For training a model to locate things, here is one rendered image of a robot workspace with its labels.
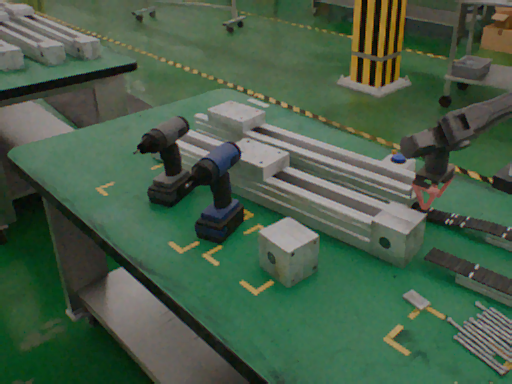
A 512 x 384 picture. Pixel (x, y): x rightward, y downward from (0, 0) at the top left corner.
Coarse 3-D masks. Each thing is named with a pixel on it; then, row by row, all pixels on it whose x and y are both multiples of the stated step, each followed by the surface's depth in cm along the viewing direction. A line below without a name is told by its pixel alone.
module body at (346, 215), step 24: (192, 144) 162; (216, 144) 155; (288, 168) 142; (240, 192) 144; (264, 192) 137; (288, 192) 132; (312, 192) 137; (336, 192) 131; (288, 216) 135; (312, 216) 131; (336, 216) 125; (360, 216) 121; (360, 240) 122
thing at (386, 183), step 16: (208, 128) 173; (224, 128) 168; (256, 128) 169; (272, 128) 166; (272, 144) 157; (288, 144) 155; (304, 144) 159; (320, 144) 156; (304, 160) 151; (320, 160) 147; (336, 160) 146; (352, 160) 149; (368, 160) 147; (320, 176) 149; (336, 176) 145; (352, 176) 143; (368, 176) 138; (384, 176) 144; (400, 176) 141; (368, 192) 141; (384, 192) 137; (400, 192) 134
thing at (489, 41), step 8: (496, 8) 581; (504, 8) 587; (496, 16) 574; (504, 16) 568; (496, 24) 583; (504, 24) 573; (488, 32) 580; (496, 32) 575; (504, 32) 569; (488, 40) 583; (496, 40) 577; (504, 40) 571; (488, 48) 586; (496, 48) 580; (504, 48) 574
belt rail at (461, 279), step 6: (462, 276) 111; (462, 282) 112; (468, 282) 112; (474, 282) 110; (474, 288) 110; (480, 288) 110; (486, 288) 109; (486, 294) 109; (492, 294) 108; (498, 294) 108; (504, 294) 107; (498, 300) 108; (504, 300) 107; (510, 300) 107; (510, 306) 107
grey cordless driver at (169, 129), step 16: (160, 128) 132; (176, 128) 136; (144, 144) 127; (160, 144) 130; (176, 144) 139; (176, 160) 140; (160, 176) 140; (176, 176) 140; (160, 192) 137; (176, 192) 139
